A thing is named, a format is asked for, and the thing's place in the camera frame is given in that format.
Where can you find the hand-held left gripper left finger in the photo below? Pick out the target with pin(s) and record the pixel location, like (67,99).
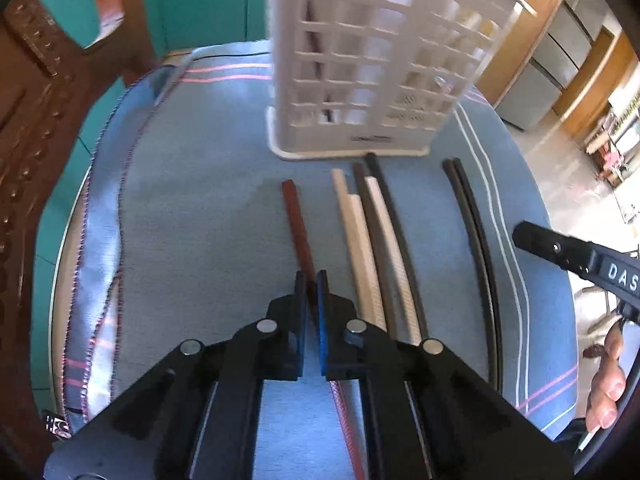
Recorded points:
(300,325)

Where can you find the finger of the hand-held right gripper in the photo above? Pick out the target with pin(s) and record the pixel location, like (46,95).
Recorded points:
(545,245)

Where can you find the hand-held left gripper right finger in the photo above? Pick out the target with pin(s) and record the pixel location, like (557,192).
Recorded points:
(323,330)

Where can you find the white chopstick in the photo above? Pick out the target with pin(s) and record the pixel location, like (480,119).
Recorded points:
(362,240)
(375,195)
(342,200)

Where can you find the red-brown chopstick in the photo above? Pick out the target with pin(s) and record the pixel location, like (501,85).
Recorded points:
(295,220)

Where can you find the dark brown chopstick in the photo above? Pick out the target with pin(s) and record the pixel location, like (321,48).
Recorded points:
(360,172)

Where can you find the white lattice utensil holder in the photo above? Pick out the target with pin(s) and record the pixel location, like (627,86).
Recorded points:
(320,146)

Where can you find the person's right hand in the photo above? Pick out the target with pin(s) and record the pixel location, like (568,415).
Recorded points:
(607,385)

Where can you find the blue striped towel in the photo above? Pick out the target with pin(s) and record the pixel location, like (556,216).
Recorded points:
(200,210)

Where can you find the grey cabinets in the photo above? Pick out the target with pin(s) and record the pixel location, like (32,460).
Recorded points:
(550,60)

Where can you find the wooden glass-door cabinet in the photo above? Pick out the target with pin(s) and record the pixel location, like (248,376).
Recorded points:
(530,30)

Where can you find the carved wooden chair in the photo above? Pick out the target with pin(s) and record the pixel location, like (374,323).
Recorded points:
(30,110)

